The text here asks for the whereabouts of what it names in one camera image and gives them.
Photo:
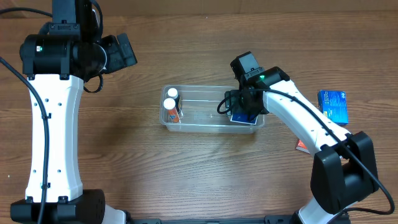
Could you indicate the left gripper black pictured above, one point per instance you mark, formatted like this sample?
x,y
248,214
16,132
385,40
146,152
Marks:
x,y
121,59

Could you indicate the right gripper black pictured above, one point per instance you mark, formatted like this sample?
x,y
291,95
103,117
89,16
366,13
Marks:
x,y
232,105

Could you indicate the white blue plaster box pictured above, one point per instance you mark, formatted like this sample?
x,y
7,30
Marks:
x,y
243,118

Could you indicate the red orange small box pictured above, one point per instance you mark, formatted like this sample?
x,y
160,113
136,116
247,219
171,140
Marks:
x,y
301,147

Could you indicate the dark bottle white cap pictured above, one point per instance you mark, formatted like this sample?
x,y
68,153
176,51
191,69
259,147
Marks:
x,y
173,93

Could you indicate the orange tablet tube white cap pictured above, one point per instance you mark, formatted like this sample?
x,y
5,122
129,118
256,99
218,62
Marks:
x,y
170,105

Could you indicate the blue cardboard box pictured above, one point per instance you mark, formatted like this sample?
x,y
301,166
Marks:
x,y
333,105

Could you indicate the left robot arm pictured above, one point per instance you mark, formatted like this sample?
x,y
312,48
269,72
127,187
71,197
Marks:
x,y
56,65

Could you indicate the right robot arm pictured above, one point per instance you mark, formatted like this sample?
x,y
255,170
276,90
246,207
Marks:
x,y
344,169

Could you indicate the clear plastic container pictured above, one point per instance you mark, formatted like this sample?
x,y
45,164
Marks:
x,y
199,114

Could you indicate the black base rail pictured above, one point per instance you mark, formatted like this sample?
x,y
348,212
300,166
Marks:
x,y
211,221

